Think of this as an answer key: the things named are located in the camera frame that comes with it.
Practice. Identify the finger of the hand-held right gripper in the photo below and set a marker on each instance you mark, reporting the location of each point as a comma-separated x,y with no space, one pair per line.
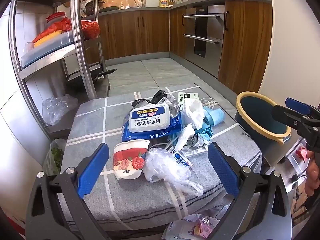
297,106
287,116

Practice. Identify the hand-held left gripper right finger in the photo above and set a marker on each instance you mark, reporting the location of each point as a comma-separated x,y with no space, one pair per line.
222,170

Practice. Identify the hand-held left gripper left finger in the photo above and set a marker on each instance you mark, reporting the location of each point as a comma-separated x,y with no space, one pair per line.
92,170

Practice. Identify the teal bin with yellow rim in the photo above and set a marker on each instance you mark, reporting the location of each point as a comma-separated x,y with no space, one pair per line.
260,115

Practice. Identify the floral paper cup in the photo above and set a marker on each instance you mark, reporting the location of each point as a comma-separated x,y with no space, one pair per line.
130,160

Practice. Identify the clear plastic bag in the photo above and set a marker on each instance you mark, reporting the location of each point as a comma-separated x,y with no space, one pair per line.
57,108
162,165

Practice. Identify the white tissue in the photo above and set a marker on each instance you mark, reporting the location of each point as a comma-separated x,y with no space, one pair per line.
195,112

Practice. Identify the person's right hand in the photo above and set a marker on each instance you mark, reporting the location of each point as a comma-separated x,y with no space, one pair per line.
313,177

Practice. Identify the bag of green vegetables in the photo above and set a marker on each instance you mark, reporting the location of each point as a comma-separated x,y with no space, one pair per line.
56,155

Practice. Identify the red packet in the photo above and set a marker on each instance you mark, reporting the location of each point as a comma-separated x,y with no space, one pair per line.
301,154

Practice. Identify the small blue white packet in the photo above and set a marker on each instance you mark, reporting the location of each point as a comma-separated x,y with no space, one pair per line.
182,158

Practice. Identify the thin white plastic bag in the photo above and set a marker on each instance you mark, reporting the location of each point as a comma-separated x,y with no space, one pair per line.
186,135

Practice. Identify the grey checked mat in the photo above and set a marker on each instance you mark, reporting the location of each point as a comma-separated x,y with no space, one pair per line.
100,120

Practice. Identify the light blue face mask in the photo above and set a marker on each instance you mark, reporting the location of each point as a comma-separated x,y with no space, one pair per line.
215,116

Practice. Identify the pink snack packet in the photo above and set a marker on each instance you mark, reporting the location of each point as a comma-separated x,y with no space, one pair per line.
203,227

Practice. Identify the blue wet wipes pack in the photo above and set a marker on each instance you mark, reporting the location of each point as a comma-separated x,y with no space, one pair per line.
150,122

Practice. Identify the white printed plastic bag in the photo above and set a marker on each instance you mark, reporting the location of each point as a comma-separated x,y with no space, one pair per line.
177,230

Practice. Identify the clear crinkled wrapper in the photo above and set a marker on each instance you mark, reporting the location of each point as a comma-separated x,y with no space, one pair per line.
175,106

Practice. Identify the white and green box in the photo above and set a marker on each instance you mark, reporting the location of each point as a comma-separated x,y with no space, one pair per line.
190,96

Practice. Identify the black plastic bag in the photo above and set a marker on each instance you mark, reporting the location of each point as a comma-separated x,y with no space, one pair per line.
158,97

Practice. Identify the black pan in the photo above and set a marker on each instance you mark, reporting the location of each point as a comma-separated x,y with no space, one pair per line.
105,73

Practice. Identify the stainless steel built-in oven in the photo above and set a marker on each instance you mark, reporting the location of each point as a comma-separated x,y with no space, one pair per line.
205,30

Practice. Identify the translucent storage box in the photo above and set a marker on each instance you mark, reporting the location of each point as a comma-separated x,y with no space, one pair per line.
47,52

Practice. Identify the stainless steel rack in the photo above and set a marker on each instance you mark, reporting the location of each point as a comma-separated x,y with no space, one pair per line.
82,42

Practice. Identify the wooden kitchen cabinets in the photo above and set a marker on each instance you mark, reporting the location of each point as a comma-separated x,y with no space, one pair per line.
135,32

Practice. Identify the red bag on shelf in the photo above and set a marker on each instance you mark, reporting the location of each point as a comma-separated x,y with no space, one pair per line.
52,31

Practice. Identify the dark cooking pot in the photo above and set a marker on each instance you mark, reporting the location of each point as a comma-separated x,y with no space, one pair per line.
93,6

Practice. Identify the yellow oil bottle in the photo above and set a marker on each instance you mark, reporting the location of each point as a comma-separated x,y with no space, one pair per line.
163,2

